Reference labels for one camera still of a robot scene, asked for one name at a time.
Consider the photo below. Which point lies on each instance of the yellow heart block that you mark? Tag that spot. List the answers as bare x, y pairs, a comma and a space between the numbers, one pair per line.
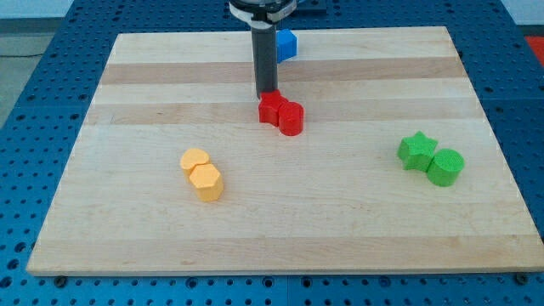
191, 158

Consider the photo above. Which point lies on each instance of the yellow hexagon block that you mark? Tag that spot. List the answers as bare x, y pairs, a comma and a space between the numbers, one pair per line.
207, 181

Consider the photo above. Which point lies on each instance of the red cylinder block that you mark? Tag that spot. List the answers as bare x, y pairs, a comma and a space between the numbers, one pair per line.
291, 118

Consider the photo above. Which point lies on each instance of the green cylinder block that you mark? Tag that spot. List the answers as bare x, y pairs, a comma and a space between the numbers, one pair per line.
445, 167

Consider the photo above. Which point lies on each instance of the blue cube block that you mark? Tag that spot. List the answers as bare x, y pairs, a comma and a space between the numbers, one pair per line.
287, 45

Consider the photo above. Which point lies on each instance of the red star block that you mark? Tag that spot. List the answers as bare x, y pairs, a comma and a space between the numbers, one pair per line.
269, 105

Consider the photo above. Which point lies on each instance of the wooden board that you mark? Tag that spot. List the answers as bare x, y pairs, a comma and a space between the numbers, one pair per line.
334, 199

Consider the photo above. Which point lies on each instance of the green star block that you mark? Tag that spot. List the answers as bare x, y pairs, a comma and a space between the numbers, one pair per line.
416, 152

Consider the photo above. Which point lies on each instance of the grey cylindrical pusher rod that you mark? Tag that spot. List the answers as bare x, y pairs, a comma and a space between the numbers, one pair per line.
264, 51

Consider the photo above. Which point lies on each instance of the robot arm flange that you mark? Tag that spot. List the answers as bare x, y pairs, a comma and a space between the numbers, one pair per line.
262, 14

